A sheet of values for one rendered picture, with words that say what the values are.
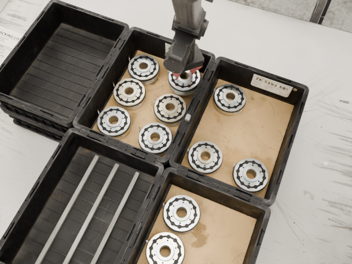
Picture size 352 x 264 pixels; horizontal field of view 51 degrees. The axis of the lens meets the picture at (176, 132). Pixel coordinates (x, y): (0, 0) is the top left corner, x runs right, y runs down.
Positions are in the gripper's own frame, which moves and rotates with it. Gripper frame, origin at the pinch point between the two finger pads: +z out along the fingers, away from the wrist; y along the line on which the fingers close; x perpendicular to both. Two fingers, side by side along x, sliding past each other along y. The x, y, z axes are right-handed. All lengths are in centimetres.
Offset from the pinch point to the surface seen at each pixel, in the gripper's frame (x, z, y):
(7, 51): 47, 20, -55
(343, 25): 52, 92, 137
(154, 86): 3.3, 7.2, -8.9
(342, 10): 63, 92, 143
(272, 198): -46.2, -3.1, 6.0
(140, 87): 2.9, 4.3, -13.8
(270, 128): -24.4, 7.3, 19.6
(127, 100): -0.3, 4.1, -19.3
